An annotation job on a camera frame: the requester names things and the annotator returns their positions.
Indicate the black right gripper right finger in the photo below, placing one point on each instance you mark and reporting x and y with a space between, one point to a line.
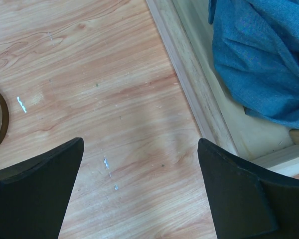
248 201

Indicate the blue cloth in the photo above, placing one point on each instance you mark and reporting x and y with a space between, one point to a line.
256 52

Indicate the light wooden rack frame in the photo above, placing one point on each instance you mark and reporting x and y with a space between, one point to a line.
188 36

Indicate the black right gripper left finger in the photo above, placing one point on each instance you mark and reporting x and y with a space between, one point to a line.
35 193

